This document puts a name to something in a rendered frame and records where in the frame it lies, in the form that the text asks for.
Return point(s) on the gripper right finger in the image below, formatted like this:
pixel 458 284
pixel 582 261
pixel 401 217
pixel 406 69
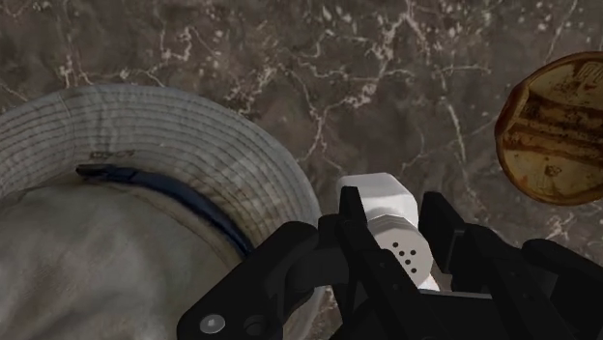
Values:
pixel 494 263

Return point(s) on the beige bucket hat blue band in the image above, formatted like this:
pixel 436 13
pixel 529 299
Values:
pixel 117 226

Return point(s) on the brown round wooden plate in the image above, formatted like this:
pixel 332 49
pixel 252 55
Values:
pixel 556 136

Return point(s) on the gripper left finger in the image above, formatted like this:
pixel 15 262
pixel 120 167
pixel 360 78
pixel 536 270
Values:
pixel 358 263

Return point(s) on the white salt shaker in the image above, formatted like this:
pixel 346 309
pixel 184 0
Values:
pixel 391 221

